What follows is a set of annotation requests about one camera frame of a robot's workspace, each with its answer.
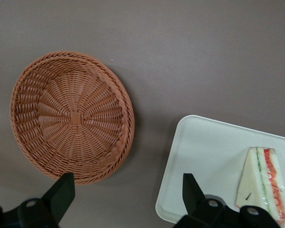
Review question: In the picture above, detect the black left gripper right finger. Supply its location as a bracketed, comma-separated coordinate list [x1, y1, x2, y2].
[182, 172, 282, 228]

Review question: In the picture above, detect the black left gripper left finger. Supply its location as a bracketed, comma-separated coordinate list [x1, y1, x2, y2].
[0, 172, 76, 228]

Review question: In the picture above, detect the plastic-wrapped triangle sandwich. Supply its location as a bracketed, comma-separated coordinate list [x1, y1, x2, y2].
[235, 146, 285, 228]

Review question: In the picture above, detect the white rectangular plastic tray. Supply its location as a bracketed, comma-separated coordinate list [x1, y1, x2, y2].
[155, 114, 285, 225]

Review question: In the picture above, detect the round brown wicker basket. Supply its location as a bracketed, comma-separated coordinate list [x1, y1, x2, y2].
[10, 50, 135, 186]

